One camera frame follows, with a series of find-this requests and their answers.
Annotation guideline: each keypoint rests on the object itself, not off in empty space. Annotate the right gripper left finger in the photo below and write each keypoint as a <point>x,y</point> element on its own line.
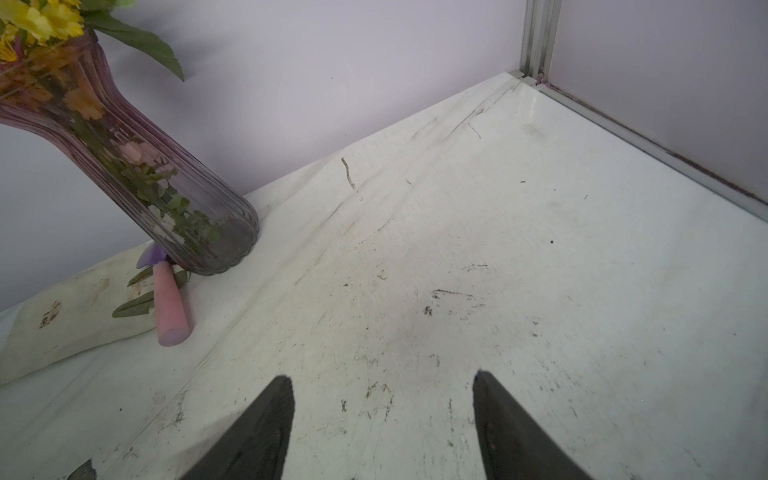
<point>255,446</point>

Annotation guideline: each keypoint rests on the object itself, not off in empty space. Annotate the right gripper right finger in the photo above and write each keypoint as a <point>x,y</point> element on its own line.
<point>512,444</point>

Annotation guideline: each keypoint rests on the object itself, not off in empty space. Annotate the purple pink toy knife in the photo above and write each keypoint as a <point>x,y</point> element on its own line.
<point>172,324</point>

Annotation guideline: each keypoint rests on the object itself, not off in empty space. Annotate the dried leaf scrap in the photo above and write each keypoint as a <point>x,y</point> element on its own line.
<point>85,471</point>

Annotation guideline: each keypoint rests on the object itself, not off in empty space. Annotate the purple glass vase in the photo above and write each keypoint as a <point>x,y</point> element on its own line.
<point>66,95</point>

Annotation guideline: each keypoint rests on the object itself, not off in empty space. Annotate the yellow artificial flowers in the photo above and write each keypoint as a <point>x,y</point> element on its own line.
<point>29,27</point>

